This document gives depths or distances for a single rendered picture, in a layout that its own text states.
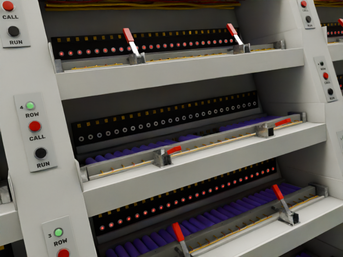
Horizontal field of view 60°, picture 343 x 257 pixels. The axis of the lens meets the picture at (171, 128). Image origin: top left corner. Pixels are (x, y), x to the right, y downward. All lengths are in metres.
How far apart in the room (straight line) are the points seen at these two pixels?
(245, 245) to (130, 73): 0.41
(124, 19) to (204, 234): 0.57
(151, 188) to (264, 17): 0.61
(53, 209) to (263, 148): 0.44
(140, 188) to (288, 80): 0.54
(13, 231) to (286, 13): 0.79
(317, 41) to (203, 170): 0.50
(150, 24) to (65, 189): 0.53
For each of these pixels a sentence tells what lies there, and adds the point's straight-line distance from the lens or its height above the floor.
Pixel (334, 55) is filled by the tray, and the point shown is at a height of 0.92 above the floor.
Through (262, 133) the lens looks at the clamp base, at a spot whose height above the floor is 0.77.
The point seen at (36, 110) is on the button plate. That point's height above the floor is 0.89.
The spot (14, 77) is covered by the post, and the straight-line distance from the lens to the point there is 0.53.
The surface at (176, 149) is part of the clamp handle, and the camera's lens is 0.50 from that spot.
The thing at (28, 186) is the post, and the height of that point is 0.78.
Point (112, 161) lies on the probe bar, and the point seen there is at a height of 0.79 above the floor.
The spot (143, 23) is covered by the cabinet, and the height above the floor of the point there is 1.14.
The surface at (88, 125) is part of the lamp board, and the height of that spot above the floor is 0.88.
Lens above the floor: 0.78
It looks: 4 degrees up
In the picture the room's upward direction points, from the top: 15 degrees counter-clockwise
